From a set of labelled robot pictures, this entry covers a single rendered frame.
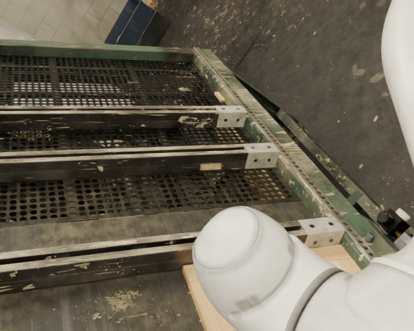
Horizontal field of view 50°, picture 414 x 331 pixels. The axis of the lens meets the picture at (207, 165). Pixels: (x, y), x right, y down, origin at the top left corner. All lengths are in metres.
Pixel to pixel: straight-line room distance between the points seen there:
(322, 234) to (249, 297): 0.90
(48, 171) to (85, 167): 0.11
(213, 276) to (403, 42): 0.33
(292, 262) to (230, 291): 0.06
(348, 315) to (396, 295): 0.04
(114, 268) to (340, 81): 2.16
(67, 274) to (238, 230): 0.73
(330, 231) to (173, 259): 0.46
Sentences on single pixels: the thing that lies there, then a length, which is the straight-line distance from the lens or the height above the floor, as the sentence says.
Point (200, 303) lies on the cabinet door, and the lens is 1.08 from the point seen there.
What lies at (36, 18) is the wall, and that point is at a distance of 6.01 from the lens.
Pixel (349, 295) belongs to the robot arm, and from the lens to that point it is 0.39.
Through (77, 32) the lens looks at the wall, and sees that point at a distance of 6.10.
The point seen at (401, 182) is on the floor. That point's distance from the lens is 2.41.
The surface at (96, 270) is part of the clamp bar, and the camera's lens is 1.09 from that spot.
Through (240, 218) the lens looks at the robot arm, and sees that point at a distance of 0.41.
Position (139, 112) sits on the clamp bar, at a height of 1.31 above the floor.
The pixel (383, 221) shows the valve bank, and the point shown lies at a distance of 1.44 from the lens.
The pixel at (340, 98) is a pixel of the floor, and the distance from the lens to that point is 2.86.
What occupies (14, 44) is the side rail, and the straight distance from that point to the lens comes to 2.33.
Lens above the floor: 2.01
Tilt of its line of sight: 36 degrees down
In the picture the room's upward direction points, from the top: 62 degrees counter-clockwise
